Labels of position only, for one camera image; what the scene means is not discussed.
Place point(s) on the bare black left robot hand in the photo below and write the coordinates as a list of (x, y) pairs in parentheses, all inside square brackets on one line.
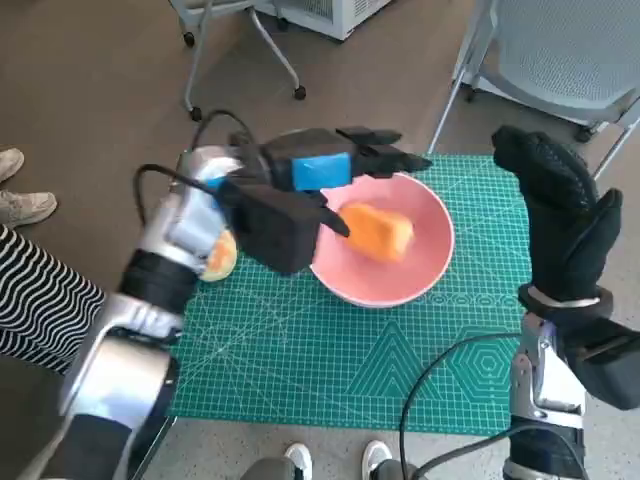
[(320, 155)]

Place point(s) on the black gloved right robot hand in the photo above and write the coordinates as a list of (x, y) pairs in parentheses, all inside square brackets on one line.
[(565, 225)]

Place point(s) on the braided toy bread loaf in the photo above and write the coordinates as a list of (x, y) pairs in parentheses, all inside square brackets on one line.
[(380, 230)]

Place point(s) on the round toy bread bun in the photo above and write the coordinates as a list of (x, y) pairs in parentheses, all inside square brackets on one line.
[(222, 260)]

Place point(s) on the pink bowl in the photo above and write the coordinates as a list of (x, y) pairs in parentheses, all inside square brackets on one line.
[(390, 282)]

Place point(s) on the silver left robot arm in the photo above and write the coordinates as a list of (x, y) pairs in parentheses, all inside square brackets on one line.
[(125, 375)]

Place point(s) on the grey chair with casters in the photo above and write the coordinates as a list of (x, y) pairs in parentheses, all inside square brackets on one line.
[(194, 113)]

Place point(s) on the white cabinet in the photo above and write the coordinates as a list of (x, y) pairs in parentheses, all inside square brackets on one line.
[(340, 22)]

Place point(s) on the grey mesh chair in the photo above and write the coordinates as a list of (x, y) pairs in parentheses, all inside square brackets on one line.
[(560, 55)]

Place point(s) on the green cutting mat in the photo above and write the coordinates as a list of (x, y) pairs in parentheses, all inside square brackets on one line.
[(310, 360)]

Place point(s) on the white shoe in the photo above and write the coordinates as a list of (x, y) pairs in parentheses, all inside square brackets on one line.
[(376, 454), (298, 457)]

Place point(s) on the person's beige shoe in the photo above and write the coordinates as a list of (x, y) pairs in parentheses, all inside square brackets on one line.
[(10, 164), (27, 206)]

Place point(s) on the person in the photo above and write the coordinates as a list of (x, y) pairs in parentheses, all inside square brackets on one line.
[(30, 300)]

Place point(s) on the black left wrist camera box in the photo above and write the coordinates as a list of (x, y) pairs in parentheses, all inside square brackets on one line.
[(270, 230)]

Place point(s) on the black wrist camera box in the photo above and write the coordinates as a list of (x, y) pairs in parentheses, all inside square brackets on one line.
[(615, 370), (270, 230)]

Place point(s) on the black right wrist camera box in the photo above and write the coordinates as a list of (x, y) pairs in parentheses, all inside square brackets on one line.
[(615, 370)]

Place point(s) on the metal table frame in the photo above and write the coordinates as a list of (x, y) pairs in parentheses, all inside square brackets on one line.
[(150, 450)]

